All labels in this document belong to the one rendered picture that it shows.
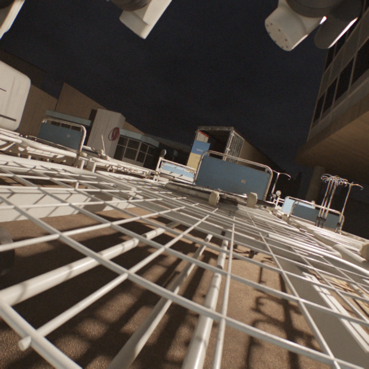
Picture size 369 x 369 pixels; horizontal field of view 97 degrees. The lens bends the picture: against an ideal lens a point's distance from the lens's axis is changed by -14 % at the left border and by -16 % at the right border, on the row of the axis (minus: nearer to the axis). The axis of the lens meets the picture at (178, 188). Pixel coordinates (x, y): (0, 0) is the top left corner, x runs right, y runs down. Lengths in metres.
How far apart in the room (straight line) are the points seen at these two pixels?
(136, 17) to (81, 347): 0.85
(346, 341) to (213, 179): 1.77
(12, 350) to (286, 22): 0.93
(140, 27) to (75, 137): 1.77
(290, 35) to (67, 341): 0.90
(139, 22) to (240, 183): 1.70
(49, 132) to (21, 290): 2.25
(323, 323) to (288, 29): 0.45
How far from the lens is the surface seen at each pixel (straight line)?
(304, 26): 0.39
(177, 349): 0.81
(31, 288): 0.31
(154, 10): 0.47
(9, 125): 8.38
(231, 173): 1.96
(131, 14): 0.47
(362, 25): 10.28
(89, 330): 0.79
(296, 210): 3.21
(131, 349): 0.47
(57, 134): 2.37
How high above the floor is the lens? 0.57
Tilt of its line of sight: 3 degrees down
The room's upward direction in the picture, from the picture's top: 17 degrees clockwise
